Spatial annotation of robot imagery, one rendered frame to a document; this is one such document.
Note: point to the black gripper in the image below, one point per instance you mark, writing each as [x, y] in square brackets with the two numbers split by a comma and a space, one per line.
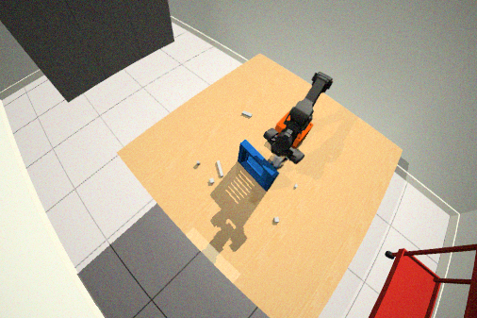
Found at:
[294, 155]

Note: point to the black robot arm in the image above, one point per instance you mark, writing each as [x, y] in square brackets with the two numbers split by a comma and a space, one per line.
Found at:
[300, 115]

